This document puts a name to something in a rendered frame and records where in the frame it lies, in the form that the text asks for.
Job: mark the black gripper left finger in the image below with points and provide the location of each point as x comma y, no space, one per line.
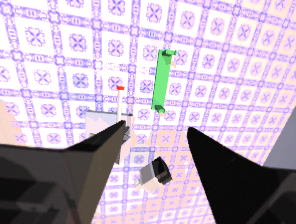
83,169

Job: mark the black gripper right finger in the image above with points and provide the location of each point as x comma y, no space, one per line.
238,190

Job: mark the white pin with red cap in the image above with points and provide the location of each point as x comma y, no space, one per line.
119,102

